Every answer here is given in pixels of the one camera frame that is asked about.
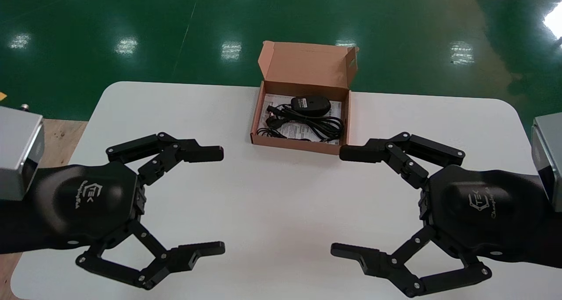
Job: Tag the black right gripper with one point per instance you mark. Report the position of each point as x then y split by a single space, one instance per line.
483 212

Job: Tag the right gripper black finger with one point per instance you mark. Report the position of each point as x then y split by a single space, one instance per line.
360 254
364 153

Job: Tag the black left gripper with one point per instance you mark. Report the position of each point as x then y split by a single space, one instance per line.
88 203

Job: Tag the brown cardboard storage box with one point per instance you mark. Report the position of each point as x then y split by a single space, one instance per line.
307 65

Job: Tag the white printed paper leaflet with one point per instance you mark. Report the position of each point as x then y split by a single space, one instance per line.
281 99

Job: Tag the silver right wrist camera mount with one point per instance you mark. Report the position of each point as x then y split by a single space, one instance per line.
549 159

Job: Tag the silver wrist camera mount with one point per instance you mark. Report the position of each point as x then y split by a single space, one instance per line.
17 150
549 159

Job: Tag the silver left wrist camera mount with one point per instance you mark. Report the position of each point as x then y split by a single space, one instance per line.
17 150

